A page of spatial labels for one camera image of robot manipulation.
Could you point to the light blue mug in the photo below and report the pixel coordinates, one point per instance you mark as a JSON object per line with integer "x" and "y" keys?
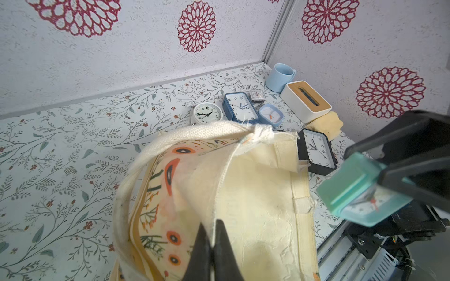
{"x": 280, "y": 75}

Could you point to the white round alarm clock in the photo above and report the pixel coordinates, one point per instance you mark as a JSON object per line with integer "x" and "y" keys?
{"x": 205, "y": 113}

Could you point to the light blue square alarm clock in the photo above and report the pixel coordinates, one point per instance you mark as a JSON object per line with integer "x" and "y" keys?
{"x": 270, "y": 115}

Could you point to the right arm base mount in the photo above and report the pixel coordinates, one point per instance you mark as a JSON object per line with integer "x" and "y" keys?
{"x": 414, "y": 222}

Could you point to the dark blue square alarm clock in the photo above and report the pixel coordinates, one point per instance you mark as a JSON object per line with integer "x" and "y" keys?
{"x": 239, "y": 108}

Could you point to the black square alarm clock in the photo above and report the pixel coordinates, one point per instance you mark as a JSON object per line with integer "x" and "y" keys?
{"x": 315, "y": 148}

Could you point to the white wooden tissue box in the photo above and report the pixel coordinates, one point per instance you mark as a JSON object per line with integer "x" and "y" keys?
{"x": 305, "y": 102}

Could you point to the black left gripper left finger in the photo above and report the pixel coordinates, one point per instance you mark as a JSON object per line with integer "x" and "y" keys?
{"x": 200, "y": 264}

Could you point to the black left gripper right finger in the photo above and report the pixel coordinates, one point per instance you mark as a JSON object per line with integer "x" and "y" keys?
{"x": 225, "y": 265}

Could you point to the yellow folded cloth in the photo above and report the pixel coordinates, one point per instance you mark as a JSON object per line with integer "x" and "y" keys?
{"x": 328, "y": 124}

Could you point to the mint green alarm clock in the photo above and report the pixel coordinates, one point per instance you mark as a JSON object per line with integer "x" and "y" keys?
{"x": 353, "y": 193}

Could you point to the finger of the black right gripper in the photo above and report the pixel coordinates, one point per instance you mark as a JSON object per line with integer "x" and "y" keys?
{"x": 424, "y": 177}
{"x": 412, "y": 133}

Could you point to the small grey alarm clock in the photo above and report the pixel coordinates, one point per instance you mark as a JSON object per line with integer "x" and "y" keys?
{"x": 257, "y": 96}

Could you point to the cream printed canvas bag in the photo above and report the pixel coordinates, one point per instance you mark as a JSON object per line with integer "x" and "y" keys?
{"x": 248, "y": 176}

